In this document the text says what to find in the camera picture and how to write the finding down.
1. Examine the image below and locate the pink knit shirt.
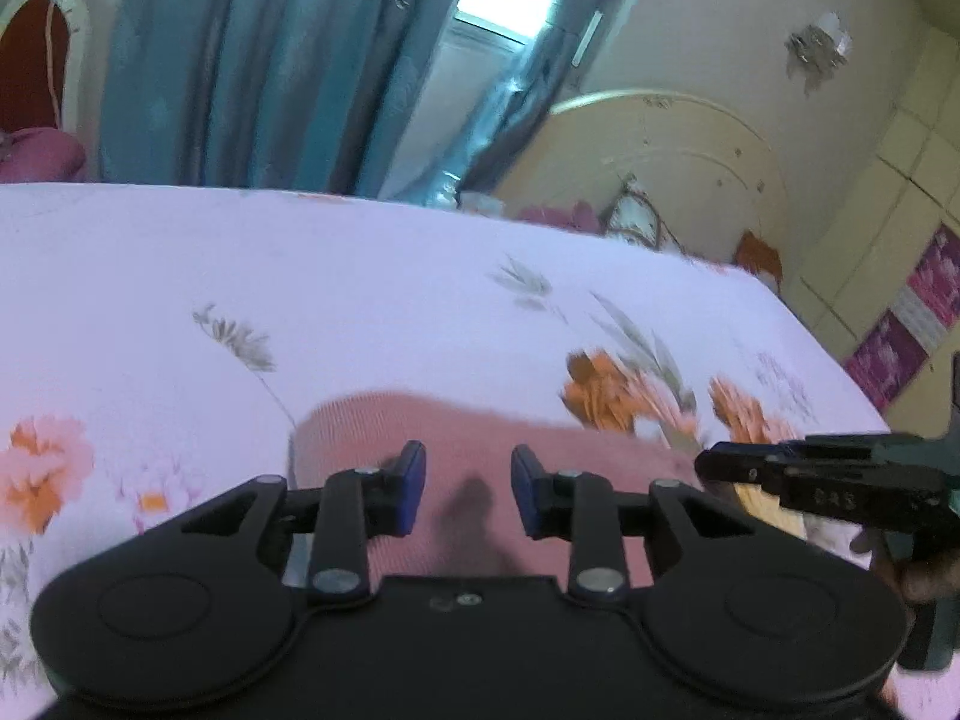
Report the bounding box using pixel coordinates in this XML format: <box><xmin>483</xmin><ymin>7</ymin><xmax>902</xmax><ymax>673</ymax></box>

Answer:
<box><xmin>289</xmin><ymin>390</ymin><xmax>812</xmax><ymax>595</ymax></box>

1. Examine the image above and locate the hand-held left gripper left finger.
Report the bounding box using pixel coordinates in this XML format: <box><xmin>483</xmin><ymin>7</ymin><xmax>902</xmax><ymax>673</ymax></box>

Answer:
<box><xmin>178</xmin><ymin>441</ymin><xmax>427</xmax><ymax>607</ymax></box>

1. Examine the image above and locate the wide blue curtain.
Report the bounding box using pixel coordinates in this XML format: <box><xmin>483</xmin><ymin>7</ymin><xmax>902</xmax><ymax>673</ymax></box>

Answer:
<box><xmin>96</xmin><ymin>0</ymin><xmax>492</xmax><ymax>202</ymax></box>

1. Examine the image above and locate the crystal wall lamp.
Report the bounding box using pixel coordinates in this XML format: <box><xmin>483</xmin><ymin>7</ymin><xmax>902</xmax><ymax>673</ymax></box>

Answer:
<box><xmin>783</xmin><ymin>10</ymin><xmax>854</xmax><ymax>97</ymax></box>

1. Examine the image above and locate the tied blue curtain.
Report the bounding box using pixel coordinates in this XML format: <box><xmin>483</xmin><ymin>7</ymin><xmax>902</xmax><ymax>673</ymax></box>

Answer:
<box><xmin>424</xmin><ymin>0</ymin><xmax>676</xmax><ymax>205</ymax></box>

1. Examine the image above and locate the pink floral sticker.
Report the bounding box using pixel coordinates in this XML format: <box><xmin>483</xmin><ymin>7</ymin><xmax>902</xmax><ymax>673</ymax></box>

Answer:
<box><xmin>904</xmin><ymin>223</ymin><xmax>960</xmax><ymax>332</ymax></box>
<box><xmin>844</xmin><ymin>311</ymin><xmax>929</xmax><ymax>412</ymax></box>

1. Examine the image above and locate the magenta cloth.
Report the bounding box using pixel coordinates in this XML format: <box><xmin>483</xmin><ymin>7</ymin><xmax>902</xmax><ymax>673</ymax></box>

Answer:
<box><xmin>516</xmin><ymin>199</ymin><xmax>603</xmax><ymax>235</ymax></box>

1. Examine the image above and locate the cream arched headboard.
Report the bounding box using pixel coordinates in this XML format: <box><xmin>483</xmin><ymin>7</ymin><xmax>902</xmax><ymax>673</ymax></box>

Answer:
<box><xmin>493</xmin><ymin>88</ymin><xmax>794</xmax><ymax>295</ymax></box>

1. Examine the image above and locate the patterned cushion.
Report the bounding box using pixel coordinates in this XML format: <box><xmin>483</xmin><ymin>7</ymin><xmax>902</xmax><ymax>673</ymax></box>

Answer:
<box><xmin>602</xmin><ymin>174</ymin><xmax>677</xmax><ymax>250</ymax></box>

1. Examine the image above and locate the white cord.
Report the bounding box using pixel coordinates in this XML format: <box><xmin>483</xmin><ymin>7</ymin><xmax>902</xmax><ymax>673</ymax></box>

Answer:
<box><xmin>40</xmin><ymin>0</ymin><xmax>67</xmax><ymax>130</ymax></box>

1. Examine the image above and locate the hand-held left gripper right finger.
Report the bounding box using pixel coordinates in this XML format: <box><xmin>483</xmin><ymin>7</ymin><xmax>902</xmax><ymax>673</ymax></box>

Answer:
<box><xmin>511</xmin><ymin>445</ymin><xmax>760</xmax><ymax>607</ymax></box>

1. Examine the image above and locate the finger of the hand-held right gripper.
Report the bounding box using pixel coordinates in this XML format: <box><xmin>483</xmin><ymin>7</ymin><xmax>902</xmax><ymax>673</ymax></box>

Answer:
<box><xmin>694</xmin><ymin>431</ymin><xmax>897</xmax><ymax>485</ymax></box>
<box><xmin>759</xmin><ymin>463</ymin><xmax>952</xmax><ymax>523</ymax></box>

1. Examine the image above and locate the pink pillow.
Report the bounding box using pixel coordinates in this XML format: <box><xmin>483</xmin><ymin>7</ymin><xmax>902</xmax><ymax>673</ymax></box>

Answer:
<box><xmin>0</xmin><ymin>127</ymin><xmax>88</xmax><ymax>185</ymax></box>

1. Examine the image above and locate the floral white bedsheet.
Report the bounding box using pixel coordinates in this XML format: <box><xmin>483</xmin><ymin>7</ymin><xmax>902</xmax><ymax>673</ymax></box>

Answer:
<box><xmin>0</xmin><ymin>184</ymin><xmax>901</xmax><ymax>720</ymax></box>

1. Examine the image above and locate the orange cloth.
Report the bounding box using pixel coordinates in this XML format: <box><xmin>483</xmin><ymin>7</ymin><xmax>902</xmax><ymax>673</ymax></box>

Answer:
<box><xmin>733</xmin><ymin>229</ymin><xmax>785</xmax><ymax>295</ymax></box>

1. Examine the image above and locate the person's right hand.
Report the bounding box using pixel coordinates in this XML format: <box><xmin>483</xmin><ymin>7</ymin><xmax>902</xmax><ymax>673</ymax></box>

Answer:
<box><xmin>853</xmin><ymin>525</ymin><xmax>960</xmax><ymax>608</ymax></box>

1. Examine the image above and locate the cream wardrobe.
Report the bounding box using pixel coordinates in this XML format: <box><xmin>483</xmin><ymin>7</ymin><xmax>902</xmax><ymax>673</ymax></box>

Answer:
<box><xmin>780</xmin><ymin>24</ymin><xmax>960</xmax><ymax>442</ymax></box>

